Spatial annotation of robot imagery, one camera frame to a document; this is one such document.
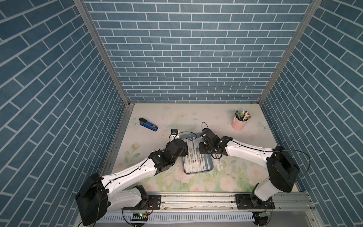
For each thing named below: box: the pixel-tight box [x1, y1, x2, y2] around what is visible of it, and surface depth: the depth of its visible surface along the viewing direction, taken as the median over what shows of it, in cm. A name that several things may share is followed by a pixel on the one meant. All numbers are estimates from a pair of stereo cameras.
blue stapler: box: [138, 117, 159, 132], surface depth 106 cm
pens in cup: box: [234, 110, 254, 122], surface depth 101 cm
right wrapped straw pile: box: [215, 158, 224, 172], surface depth 88 cm
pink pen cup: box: [231, 116, 249, 131], surface depth 101 cm
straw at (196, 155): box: [193, 138, 201, 172], surface depth 88 cm
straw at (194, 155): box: [190, 138, 199, 173], surface depth 89 cm
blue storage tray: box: [179, 132, 215, 175], surface depth 88 cm
